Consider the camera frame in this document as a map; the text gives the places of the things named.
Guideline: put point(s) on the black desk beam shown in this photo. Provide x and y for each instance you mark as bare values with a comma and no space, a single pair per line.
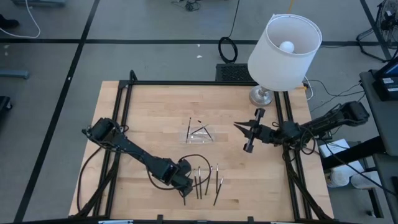
351,154

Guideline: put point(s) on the person's shoe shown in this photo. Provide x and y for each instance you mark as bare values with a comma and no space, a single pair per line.
7,22

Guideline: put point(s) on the black box white labels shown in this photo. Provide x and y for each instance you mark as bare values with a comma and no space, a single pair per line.
387,87

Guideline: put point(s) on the black perforated box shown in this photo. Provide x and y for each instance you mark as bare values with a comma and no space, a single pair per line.
234,73

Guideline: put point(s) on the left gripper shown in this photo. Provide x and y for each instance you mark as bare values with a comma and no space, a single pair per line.
183,175

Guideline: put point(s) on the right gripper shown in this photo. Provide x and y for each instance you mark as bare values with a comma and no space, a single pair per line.
264,133

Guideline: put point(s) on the clear acrylic organizer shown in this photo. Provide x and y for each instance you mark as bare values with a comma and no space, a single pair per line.
202,140

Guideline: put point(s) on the white cardboard box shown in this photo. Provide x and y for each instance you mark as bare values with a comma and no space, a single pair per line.
334,149

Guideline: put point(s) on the white shade silver table lamp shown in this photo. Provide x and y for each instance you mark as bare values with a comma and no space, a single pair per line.
280,71

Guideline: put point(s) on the gray desk foot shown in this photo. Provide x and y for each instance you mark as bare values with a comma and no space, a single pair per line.
14,74
37,2

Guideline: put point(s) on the black standing fan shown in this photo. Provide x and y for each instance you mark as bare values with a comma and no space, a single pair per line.
387,18

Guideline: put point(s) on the black caster foot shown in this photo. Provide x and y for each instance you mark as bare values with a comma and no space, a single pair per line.
4,102

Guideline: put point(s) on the white paper towel roll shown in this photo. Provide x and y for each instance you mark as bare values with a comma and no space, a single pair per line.
339,177
365,180

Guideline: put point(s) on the black aluminium table frame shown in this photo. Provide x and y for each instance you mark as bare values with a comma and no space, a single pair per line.
202,83

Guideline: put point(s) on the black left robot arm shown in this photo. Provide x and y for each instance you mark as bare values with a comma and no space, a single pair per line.
133,149

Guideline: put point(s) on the gray desk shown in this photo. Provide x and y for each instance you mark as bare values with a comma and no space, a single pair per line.
382,124

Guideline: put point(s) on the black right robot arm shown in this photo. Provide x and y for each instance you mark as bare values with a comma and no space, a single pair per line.
326,123

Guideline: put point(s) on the long black pen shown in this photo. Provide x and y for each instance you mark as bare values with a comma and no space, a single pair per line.
218,191
184,201

